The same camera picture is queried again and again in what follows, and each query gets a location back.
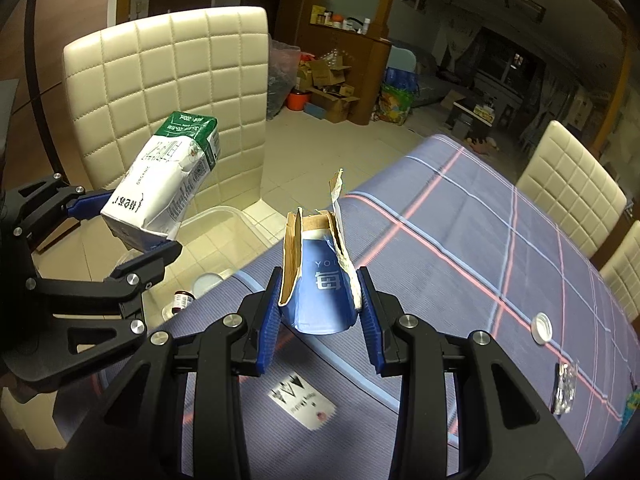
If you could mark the orange bucket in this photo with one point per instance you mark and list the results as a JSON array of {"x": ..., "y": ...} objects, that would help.
[{"x": 296, "y": 101}]

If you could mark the wooden cabinet divider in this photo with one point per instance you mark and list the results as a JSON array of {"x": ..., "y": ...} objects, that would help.
[{"x": 366, "y": 55}]

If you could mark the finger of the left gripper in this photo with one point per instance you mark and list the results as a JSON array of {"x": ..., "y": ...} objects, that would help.
[
  {"x": 131, "y": 279},
  {"x": 89, "y": 205}
]

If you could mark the clear plastic bin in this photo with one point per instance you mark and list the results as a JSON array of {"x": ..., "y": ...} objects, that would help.
[{"x": 215, "y": 244}]

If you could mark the white bottle cap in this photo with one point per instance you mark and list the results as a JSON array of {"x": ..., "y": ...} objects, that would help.
[{"x": 541, "y": 329}]

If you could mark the green white milk carton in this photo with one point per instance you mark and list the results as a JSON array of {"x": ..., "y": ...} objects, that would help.
[{"x": 148, "y": 205}]

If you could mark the grey plastic bag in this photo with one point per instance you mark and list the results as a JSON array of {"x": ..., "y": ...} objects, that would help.
[{"x": 282, "y": 74}]

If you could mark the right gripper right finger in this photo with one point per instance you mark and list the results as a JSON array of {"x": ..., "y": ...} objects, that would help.
[{"x": 401, "y": 345}]

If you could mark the purple plaid tablecloth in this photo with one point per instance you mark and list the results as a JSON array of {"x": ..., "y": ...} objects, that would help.
[{"x": 462, "y": 249}]

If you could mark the green patterned mat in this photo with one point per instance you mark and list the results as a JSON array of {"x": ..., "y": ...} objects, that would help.
[{"x": 631, "y": 406}]

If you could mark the colourful shopping bag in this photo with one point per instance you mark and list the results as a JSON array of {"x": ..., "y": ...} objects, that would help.
[{"x": 398, "y": 91}]

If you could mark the silver foil wrapper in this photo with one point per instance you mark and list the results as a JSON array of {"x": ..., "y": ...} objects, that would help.
[{"x": 565, "y": 385}]

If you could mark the white tablecloth label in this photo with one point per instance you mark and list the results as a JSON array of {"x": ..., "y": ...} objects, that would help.
[{"x": 302, "y": 401}]

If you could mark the cream quilted chair near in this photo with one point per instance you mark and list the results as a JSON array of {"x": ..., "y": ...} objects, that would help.
[{"x": 122, "y": 82}]

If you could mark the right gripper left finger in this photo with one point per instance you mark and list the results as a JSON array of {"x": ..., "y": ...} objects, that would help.
[{"x": 241, "y": 343}]

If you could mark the torn blue paper cup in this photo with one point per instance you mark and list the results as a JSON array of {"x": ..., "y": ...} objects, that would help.
[{"x": 320, "y": 293}]

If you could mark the dark coffee table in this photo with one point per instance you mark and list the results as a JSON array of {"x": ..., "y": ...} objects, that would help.
[{"x": 470, "y": 120}]

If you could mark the cardboard boxes pile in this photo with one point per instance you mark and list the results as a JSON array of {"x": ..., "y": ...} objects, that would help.
[{"x": 321, "y": 80}]

